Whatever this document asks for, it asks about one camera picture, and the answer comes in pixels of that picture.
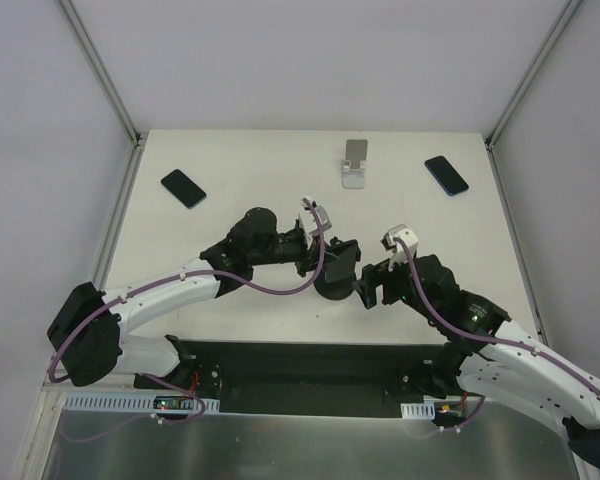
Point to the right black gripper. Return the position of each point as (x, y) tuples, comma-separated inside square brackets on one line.
[(380, 284)]

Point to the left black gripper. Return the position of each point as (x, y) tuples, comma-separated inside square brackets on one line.
[(309, 253)]

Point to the black round base phone stand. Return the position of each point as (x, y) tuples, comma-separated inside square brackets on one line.
[(334, 291)]

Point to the blue edged black phone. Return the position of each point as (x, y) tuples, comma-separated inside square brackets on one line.
[(446, 176)]

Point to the teal edged black phone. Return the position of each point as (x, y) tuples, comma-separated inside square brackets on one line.
[(185, 190)]

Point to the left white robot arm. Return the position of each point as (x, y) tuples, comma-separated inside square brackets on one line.
[(93, 333)]

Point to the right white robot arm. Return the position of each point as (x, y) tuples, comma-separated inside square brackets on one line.
[(488, 353)]

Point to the silver metal phone stand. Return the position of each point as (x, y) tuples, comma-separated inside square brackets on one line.
[(353, 167)]

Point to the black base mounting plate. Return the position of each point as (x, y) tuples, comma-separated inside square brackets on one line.
[(368, 381)]

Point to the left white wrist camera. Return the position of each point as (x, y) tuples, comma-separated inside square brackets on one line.
[(312, 216)]

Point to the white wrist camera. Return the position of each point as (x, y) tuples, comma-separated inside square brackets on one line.
[(312, 216), (402, 243)]

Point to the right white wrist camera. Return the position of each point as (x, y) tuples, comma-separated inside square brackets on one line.
[(402, 243)]

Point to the right white cable duct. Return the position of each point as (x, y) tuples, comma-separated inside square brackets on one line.
[(418, 411)]

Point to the white cable duct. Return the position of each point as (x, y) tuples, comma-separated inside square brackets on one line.
[(138, 403), (418, 411)]

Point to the left white cable duct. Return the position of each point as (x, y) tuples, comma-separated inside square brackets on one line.
[(138, 403)]

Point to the left aluminium frame post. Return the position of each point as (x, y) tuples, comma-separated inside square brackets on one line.
[(96, 64)]

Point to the aluminium frame post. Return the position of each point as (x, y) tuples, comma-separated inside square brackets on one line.
[(551, 40), (96, 64)]

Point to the right aluminium frame post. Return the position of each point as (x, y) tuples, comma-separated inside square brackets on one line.
[(551, 40)]

